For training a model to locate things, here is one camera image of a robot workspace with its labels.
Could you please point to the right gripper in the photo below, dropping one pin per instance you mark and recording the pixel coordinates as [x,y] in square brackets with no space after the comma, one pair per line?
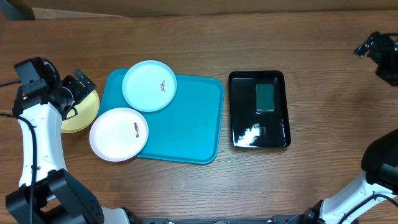
[380,44]

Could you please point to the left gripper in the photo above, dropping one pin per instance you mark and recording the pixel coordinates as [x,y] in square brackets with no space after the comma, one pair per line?
[80,91]

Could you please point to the yellow-green plate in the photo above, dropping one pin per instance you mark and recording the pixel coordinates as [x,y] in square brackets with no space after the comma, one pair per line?
[87,112]

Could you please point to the white plate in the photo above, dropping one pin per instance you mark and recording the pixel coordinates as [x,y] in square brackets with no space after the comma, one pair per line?
[119,134]

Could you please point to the light blue plate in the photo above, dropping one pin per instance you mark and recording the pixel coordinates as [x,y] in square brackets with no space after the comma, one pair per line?
[149,86]

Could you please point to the green sponge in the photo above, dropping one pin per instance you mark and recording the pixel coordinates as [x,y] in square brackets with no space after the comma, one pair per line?
[264,98]

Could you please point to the teal plastic tray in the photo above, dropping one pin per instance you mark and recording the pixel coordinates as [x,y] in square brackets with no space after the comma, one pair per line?
[188,128]

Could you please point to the black plastic tray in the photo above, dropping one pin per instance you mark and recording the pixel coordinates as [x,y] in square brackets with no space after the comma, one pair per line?
[250,129]

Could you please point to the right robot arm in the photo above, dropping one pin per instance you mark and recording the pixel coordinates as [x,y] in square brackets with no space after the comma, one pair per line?
[377,180]

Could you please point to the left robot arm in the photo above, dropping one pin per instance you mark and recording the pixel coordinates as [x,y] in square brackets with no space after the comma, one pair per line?
[47,192]

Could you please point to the cardboard sheet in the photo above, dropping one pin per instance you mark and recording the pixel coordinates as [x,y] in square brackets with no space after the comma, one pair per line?
[134,8]

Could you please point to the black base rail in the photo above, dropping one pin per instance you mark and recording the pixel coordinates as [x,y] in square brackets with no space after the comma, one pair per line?
[278,219]

